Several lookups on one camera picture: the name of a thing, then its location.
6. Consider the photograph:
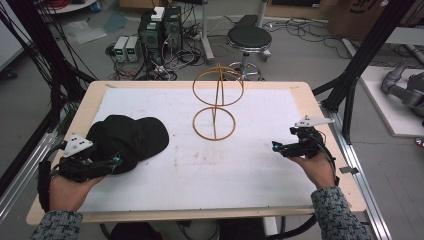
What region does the cardboard box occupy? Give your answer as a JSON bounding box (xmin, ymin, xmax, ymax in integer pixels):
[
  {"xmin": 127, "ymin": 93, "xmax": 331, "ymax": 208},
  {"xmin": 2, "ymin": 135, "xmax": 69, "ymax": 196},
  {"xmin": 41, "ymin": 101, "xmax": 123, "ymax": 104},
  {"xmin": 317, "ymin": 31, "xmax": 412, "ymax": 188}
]
[{"xmin": 327, "ymin": 0, "xmax": 424, "ymax": 42}]

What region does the tangle of floor cables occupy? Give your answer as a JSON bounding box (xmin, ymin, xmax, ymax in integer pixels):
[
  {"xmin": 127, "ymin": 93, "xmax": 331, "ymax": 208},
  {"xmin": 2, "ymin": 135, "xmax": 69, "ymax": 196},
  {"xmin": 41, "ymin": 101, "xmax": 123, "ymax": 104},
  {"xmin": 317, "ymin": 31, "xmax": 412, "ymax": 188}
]
[{"xmin": 105, "ymin": 19, "xmax": 208, "ymax": 82}]

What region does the black round stool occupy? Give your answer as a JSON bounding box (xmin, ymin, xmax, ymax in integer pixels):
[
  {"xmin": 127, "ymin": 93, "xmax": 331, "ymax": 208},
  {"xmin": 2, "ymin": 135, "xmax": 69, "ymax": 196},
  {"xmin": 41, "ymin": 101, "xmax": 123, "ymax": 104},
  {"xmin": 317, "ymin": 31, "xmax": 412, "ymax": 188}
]
[{"xmin": 226, "ymin": 25, "xmax": 273, "ymax": 81}]

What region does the white table mat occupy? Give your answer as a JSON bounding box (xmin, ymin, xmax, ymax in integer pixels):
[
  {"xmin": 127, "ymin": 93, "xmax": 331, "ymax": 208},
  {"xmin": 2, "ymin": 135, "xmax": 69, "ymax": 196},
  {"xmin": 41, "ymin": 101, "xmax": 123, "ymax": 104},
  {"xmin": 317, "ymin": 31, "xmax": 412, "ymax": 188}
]
[{"xmin": 77, "ymin": 87, "xmax": 318, "ymax": 213}]

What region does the black frame post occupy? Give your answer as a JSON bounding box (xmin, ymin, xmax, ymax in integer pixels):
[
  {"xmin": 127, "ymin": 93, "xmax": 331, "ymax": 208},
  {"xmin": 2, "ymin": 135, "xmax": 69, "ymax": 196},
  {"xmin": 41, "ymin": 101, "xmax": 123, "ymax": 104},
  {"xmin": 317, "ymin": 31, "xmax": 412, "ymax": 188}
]
[
  {"xmin": 312, "ymin": 0, "xmax": 417, "ymax": 145},
  {"xmin": 0, "ymin": 0, "xmax": 96, "ymax": 111}
]

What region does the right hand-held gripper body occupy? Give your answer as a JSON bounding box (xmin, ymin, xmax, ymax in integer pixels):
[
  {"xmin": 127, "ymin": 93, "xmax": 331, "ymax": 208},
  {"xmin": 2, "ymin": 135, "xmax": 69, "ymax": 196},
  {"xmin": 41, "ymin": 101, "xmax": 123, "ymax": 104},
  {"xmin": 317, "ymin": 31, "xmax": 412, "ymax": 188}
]
[{"xmin": 288, "ymin": 115, "xmax": 336, "ymax": 160}]

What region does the white box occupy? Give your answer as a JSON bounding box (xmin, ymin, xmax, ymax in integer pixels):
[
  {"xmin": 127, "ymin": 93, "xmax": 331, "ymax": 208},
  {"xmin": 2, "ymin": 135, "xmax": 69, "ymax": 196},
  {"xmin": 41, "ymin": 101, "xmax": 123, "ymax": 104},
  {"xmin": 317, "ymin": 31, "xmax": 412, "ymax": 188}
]
[{"xmin": 150, "ymin": 6, "xmax": 166, "ymax": 23}]

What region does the black cap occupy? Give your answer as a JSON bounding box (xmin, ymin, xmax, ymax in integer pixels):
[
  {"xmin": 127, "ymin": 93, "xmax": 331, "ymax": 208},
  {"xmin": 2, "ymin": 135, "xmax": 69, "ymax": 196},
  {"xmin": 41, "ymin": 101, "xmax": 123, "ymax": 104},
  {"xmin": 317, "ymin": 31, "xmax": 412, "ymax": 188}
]
[{"xmin": 85, "ymin": 114, "xmax": 170, "ymax": 175}]

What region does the white floor board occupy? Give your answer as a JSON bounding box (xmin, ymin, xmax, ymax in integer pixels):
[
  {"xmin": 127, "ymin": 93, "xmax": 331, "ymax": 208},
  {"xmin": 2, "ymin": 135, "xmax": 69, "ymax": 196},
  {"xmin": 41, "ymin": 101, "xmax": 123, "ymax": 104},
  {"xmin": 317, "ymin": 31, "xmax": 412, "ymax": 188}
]
[{"xmin": 359, "ymin": 65, "xmax": 424, "ymax": 138}]

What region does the grey bench power supply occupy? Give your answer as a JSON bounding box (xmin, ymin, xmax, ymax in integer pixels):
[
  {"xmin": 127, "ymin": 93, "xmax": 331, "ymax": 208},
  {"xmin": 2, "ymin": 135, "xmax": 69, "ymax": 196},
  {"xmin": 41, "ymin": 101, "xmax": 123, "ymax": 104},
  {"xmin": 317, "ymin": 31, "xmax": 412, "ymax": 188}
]
[
  {"xmin": 125, "ymin": 35, "xmax": 142, "ymax": 63},
  {"xmin": 113, "ymin": 35, "xmax": 130, "ymax": 63}
]

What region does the wire hat stand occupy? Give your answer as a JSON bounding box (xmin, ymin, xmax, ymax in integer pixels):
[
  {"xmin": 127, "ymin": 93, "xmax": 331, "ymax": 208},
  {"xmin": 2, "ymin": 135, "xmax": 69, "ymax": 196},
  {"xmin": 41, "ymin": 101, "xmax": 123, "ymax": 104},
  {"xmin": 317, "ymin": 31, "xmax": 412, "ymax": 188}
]
[{"xmin": 191, "ymin": 64, "xmax": 245, "ymax": 142}]

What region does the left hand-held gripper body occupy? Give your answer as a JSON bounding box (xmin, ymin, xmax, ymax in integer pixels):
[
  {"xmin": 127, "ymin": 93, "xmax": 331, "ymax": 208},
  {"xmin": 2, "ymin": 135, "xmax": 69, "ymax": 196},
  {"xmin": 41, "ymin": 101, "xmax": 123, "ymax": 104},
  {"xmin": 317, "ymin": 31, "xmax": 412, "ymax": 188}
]
[{"xmin": 57, "ymin": 133, "xmax": 118, "ymax": 183}]

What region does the person's right hand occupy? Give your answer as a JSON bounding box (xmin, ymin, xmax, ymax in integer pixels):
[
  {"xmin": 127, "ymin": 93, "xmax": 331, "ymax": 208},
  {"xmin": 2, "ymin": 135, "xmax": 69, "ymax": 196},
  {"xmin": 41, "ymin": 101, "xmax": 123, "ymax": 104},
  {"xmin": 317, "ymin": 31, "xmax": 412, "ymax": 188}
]
[{"xmin": 287, "ymin": 151, "xmax": 338, "ymax": 190}]

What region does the clear plastic sheet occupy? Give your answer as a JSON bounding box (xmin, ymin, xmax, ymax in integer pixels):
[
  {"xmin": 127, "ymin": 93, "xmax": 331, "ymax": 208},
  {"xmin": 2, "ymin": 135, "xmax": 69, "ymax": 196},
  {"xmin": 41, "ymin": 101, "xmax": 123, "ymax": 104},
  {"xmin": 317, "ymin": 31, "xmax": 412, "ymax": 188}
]
[{"xmin": 62, "ymin": 19, "xmax": 108, "ymax": 45}]

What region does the person's left hand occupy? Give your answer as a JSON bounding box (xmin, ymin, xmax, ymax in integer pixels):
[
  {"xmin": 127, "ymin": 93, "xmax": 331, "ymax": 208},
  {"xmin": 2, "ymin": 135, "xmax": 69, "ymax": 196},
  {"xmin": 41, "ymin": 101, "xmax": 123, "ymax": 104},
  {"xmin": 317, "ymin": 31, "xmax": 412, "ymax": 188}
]
[{"xmin": 48, "ymin": 173, "xmax": 106, "ymax": 213}]

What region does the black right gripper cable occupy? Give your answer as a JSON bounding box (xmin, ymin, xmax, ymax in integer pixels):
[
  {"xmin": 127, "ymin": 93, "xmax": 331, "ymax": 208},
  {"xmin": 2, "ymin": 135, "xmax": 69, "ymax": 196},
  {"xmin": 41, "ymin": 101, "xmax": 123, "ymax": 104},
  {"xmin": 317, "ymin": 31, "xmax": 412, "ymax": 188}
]
[{"xmin": 314, "ymin": 130, "xmax": 341, "ymax": 187}]

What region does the black computer tower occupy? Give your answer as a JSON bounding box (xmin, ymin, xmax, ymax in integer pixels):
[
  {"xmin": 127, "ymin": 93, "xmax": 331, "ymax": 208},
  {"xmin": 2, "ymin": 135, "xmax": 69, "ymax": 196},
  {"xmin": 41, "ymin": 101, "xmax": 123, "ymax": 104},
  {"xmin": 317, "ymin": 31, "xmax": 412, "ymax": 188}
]
[
  {"xmin": 137, "ymin": 11, "xmax": 165, "ymax": 66},
  {"xmin": 162, "ymin": 5, "xmax": 184, "ymax": 52}
]

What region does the aluminium rail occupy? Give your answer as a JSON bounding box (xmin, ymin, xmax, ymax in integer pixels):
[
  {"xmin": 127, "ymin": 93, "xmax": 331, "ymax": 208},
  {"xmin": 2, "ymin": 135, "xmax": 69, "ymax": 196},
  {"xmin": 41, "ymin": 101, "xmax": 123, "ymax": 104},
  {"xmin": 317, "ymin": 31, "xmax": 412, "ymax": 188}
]
[
  {"xmin": 0, "ymin": 130, "xmax": 60, "ymax": 224},
  {"xmin": 319, "ymin": 102, "xmax": 394, "ymax": 240}
]

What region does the white desk leg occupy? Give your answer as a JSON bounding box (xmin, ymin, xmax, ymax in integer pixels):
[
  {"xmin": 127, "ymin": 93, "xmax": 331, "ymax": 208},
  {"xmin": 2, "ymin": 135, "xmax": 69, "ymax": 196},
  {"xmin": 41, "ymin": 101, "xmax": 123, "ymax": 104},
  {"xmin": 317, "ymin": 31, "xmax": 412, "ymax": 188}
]
[{"xmin": 199, "ymin": 0, "xmax": 216, "ymax": 65}]

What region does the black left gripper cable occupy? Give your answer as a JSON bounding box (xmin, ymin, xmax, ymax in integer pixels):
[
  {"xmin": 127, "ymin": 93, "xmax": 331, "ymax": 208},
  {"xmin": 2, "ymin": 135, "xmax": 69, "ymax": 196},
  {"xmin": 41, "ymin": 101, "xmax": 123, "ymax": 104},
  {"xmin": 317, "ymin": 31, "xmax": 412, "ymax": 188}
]
[{"xmin": 37, "ymin": 141, "xmax": 68, "ymax": 213}]

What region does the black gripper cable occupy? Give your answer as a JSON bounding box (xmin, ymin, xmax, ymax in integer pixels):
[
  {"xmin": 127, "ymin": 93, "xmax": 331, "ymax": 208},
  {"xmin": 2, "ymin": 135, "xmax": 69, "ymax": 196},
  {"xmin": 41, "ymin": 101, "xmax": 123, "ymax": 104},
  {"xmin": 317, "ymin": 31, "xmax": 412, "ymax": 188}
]
[
  {"xmin": 314, "ymin": 130, "xmax": 341, "ymax": 187},
  {"xmin": 37, "ymin": 141, "xmax": 68, "ymax": 213}
]

